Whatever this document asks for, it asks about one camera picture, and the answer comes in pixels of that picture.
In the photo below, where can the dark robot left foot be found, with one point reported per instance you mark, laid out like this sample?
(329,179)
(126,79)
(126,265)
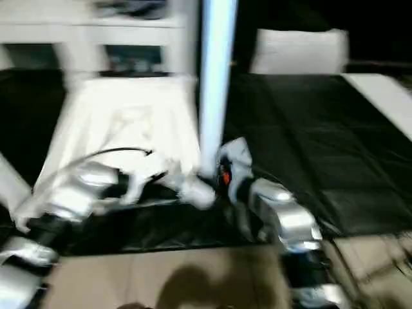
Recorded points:
(130,306)

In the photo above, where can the white bag with round fitting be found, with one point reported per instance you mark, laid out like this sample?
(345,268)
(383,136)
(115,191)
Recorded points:
(299,51)

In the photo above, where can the black tangled items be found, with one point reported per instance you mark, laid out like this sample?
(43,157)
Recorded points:
(106,6)

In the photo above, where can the black table mat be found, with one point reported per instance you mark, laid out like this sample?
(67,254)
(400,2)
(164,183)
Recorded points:
(322,145)

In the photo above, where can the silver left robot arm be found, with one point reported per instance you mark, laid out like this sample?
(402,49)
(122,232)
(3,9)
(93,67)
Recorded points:
(71,193)

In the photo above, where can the white plastic table top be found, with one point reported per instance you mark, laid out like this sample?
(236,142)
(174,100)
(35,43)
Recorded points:
(128,122)

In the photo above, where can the black box with gold label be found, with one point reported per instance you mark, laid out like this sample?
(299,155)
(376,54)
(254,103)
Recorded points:
(244,38)

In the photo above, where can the white glass-door cabinet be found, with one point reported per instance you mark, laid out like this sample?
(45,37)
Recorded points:
(32,32)

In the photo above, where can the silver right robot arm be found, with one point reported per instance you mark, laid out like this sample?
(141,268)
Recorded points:
(289,219)

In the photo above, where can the white flat board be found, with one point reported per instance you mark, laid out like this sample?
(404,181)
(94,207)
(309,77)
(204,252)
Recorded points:
(380,93)

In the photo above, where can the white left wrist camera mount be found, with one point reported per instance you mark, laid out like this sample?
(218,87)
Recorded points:
(141,180)

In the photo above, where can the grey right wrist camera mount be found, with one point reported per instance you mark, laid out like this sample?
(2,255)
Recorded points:
(239,154)

